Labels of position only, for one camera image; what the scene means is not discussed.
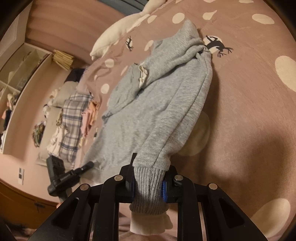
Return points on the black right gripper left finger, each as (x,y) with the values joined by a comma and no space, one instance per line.
(90,212)

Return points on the plaid grey shirt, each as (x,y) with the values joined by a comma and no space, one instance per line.
(72,120)

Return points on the straw tassel item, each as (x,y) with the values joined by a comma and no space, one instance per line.
(63,59)

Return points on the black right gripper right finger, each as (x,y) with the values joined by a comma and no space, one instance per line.
(206,212)

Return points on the orange pink clothes pile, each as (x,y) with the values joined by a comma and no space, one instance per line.
(89,116)

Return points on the white plush pillow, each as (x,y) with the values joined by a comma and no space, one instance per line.
(112,34)

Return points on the pink polka dot bedspread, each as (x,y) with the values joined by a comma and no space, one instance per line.
(245,140)

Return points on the white wall switch panel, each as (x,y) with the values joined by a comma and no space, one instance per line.
(20,176)

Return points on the white wall shelf unit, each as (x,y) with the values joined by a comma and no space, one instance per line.
(19,75)

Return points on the white grey clothes heap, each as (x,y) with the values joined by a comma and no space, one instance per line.
(60,88)

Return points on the grey blue sweatshirt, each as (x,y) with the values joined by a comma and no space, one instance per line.
(150,115)

